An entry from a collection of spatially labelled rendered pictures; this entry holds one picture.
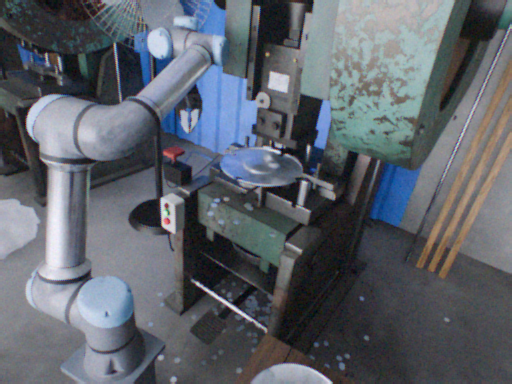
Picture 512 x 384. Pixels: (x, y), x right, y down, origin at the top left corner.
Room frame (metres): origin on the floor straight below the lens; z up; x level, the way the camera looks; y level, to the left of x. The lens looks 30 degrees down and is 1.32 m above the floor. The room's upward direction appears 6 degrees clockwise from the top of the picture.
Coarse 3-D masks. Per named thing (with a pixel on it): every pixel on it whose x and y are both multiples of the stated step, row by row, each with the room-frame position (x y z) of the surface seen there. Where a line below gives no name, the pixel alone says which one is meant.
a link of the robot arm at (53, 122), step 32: (64, 96) 0.70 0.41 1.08; (32, 128) 0.65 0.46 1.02; (64, 128) 0.63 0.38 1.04; (64, 160) 0.63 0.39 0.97; (96, 160) 0.68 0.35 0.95; (64, 192) 0.62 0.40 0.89; (64, 224) 0.60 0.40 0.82; (64, 256) 0.59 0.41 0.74; (32, 288) 0.57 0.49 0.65; (64, 288) 0.56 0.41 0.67; (64, 320) 0.52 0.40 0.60
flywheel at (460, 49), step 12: (480, 0) 0.87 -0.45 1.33; (492, 0) 0.86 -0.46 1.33; (504, 0) 0.85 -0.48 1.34; (468, 12) 0.88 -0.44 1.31; (480, 12) 0.87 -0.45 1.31; (492, 12) 0.85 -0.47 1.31; (504, 12) 0.87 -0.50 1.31; (468, 24) 0.89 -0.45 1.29; (480, 24) 0.87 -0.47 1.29; (492, 24) 0.86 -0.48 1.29; (504, 24) 0.88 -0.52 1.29; (468, 36) 0.91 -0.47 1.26; (480, 36) 0.89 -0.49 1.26; (492, 36) 0.88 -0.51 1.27; (456, 48) 1.18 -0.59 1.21; (468, 48) 1.20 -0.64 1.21; (456, 60) 1.17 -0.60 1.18; (456, 72) 1.15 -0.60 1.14; (444, 84) 1.12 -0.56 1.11; (444, 96) 1.09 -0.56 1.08
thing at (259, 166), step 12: (228, 156) 1.13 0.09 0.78; (240, 156) 1.14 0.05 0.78; (252, 156) 1.15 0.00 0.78; (264, 156) 1.16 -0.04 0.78; (276, 156) 1.18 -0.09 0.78; (288, 156) 1.19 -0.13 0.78; (228, 168) 1.04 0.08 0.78; (240, 168) 1.05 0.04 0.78; (252, 168) 1.04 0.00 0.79; (264, 168) 1.05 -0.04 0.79; (276, 168) 1.06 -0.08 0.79; (288, 168) 1.09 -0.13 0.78; (300, 168) 1.10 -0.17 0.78; (240, 180) 0.96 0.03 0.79; (252, 180) 0.97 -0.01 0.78; (264, 180) 0.98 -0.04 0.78; (276, 180) 0.99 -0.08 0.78; (288, 180) 1.00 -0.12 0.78
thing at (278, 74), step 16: (272, 48) 1.14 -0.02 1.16; (288, 48) 1.11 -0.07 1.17; (272, 64) 1.14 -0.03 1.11; (288, 64) 1.11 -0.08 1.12; (272, 80) 1.13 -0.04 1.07; (288, 80) 1.10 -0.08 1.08; (272, 96) 1.13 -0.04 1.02; (288, 96) 1.10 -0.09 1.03; (272, 112) 1.09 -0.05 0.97; (288, 112) 1.09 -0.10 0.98; (304, 112) 1.14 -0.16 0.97; (256, 128) 1.12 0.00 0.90; (272, 128) 1.07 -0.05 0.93; (288, 128) 1.09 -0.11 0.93; (304, 128) 1.15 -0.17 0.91
